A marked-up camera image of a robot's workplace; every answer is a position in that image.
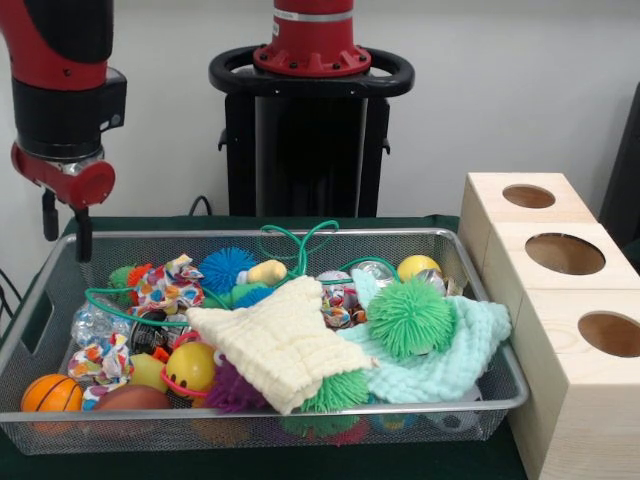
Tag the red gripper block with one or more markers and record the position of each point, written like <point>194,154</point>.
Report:
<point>75,187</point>

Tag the squashed clear water bottle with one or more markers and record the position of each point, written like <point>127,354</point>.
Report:
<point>92,322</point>

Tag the cream knitted cloth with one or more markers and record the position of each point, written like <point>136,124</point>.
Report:
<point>280,340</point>

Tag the large green spiky toy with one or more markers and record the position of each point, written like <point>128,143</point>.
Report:
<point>340,392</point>

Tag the small green spiky toy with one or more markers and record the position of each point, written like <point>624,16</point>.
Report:
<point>410,320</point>

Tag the light blue muslin cloth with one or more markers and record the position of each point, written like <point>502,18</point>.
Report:
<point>450,350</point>

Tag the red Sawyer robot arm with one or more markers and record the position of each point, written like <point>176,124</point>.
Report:
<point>50,50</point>

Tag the wooden box with three holes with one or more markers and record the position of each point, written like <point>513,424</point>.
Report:
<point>575,400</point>

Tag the dark green tablecloth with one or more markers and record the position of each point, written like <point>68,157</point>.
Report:
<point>125,222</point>

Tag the colourful spotted cloth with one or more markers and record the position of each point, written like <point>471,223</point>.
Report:
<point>100,365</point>

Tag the orange basketball toy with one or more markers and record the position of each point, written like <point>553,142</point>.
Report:
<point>50,395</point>

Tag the brown football toy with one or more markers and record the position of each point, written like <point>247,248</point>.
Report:
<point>130,397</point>

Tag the yellow smiley ball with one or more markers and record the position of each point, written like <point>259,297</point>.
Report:
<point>190,367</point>

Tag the blue spiky ball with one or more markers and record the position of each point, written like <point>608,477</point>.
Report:
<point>252,296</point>

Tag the plain yellow ball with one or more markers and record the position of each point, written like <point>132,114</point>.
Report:
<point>417,267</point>

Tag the black upright panel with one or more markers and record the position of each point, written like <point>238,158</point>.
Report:
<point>625,175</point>

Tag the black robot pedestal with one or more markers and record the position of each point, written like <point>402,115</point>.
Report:
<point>300,150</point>

